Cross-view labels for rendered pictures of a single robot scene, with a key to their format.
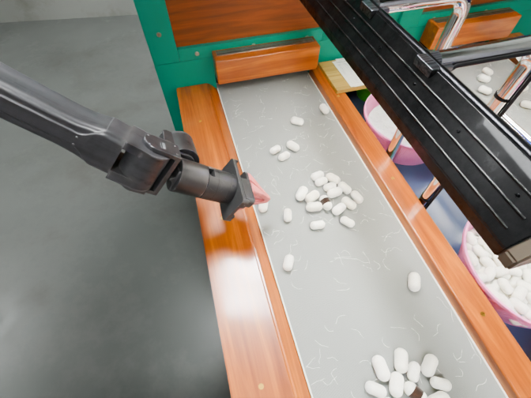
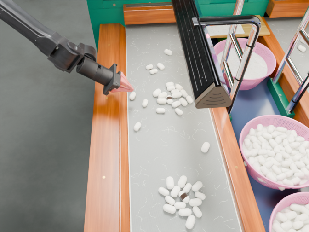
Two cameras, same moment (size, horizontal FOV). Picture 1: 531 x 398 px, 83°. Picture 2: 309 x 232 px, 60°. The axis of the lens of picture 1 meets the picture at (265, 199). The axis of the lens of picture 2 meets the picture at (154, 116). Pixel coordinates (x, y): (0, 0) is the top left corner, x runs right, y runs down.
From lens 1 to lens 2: 0.40 m
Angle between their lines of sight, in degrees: 7
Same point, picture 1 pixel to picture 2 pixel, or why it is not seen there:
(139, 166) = (63, 55)
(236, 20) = not seen: outside the picture
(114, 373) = (31, 206)
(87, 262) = (28, 134)
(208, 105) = (116, 36)
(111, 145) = (51, 43)
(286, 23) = not seen: outside the picture
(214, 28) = not seen: outside the picture
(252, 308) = (110, 143)
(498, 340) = (239, 180)
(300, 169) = (161, 80)
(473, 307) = (232, 163)
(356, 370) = (157, 182)
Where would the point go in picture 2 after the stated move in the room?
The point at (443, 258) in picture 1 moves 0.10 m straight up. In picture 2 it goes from (226, 137) to (233, 118)
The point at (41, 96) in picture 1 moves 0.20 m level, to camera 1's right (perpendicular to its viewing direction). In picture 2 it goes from (26, 18) to (95, 26)
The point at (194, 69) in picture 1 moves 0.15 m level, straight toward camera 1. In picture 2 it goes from (112, 14) to (111, 33)
